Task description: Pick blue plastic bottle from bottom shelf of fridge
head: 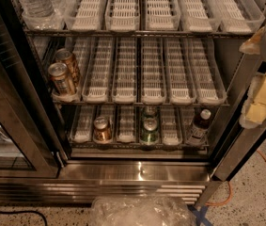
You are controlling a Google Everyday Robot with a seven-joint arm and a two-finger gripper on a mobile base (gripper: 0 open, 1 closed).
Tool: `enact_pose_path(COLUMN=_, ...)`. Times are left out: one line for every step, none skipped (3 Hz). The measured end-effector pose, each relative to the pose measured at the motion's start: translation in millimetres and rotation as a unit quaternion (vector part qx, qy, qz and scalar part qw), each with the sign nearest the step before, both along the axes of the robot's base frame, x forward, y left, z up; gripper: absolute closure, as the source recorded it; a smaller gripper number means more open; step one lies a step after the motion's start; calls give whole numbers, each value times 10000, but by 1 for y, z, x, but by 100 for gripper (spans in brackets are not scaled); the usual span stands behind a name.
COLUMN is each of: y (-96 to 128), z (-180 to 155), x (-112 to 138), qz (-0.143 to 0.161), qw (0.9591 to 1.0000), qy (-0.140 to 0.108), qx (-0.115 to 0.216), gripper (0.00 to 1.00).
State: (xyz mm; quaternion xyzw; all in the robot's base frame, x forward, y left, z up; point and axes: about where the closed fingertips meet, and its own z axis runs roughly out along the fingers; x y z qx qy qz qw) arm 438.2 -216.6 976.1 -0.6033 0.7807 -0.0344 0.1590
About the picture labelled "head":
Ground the bottom wire shelf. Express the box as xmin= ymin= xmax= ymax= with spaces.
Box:
xmin=70 ymin=141 xmax=209 ymax=151

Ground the stainless steel fridge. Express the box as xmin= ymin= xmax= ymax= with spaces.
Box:
xmin=0 ymin=0 xmax=266 ymax=205

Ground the wire shelf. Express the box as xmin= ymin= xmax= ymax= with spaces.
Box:
xmin=54 ymin=100 xmax=230 ymax=107
xmin=24 ymin=29 xmax=254 ymax=39
xmin=70 ymin=141 xmax=209 ymax=151

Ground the black cable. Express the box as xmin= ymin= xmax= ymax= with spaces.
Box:
xmin=0 ymin=201 xmax=49 ymax=226

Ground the blue tape cross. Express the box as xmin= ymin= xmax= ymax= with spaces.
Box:
xmin=188 ymin=205 xmax=213 ymax=226

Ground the clear plastic bag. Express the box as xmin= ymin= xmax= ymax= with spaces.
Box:
xmin=90 ymin=196 xmax=196 ymax=226

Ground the front green can bottom shelf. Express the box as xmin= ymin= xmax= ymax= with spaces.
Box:
xmin=140 ymin=118 xmax=159 ymax=145

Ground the green can shelf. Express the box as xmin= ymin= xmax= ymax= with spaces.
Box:
xmin=142 ymin=105 xmax=158 ymax=119
xmin=140 ymin=118 xmax=159 ymax=145

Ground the middle wire shelf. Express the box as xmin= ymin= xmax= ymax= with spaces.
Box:
xmin=54 ymin=100 xmax=230 ymax=107

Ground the rear green can bottom shelf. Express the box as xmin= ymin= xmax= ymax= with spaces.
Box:
xmin=142 ymin=105 xmax=158 ymax=119

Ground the dark bottle with white cap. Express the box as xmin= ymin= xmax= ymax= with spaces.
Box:
xmin=187 ymin=109 xmax=211 ymax=146

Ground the rear gold can middle shelf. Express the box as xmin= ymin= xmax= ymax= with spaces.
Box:
xmin=55 ymin=48 xmax=80 ymax=87

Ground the gold can shelf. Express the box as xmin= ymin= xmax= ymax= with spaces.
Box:
xmin=48 ymin=62 xmax=76 ymax=95
xmin=93 ymin=117 xmax=112 ymax=143
xmin=55 ymin=48 xmax=80 ymax=87

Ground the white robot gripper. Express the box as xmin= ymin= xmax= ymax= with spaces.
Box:
xmin=239 ymin=25 xmax=266 ymax=129

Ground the front gold can middle shelf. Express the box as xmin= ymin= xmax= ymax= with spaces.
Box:
xmin=48 ymin=62 xmax=76 ymax=95

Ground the top wire shelf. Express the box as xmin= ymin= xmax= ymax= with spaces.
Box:
xmin=24 ymin=29 xmax=254 ymax=39

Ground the gold can bottom shelf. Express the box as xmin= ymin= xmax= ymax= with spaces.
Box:
xmin=93 ymin=117 xmax=112 ymax=143

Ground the glass fridge door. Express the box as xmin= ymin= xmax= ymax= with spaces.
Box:
xmin=0 ymin=0 xmax=69 ymax=178

